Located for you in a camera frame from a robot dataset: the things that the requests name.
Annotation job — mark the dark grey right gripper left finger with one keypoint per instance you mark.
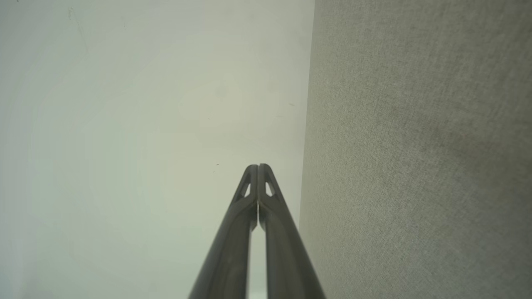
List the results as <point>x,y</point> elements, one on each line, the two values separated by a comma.
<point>228,257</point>

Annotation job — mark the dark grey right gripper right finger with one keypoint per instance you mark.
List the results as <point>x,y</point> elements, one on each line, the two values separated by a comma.
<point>286,257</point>

